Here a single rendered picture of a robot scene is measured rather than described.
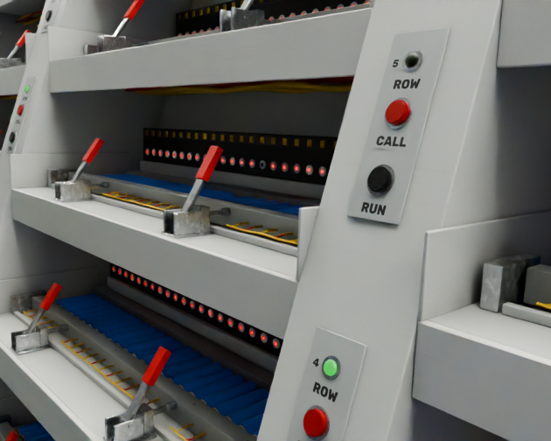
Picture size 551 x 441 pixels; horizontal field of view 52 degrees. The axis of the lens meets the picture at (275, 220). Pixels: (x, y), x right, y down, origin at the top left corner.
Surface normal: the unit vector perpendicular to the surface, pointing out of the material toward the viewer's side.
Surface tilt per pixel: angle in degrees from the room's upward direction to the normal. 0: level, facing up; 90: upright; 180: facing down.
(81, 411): 18
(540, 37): 108
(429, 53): 90
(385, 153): 90
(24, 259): 90
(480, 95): 90
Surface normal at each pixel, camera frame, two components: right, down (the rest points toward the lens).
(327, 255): -0.70, -0.22
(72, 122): 0.66, 0.15
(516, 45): -0.75, 0.08
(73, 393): 0.04, -0.99
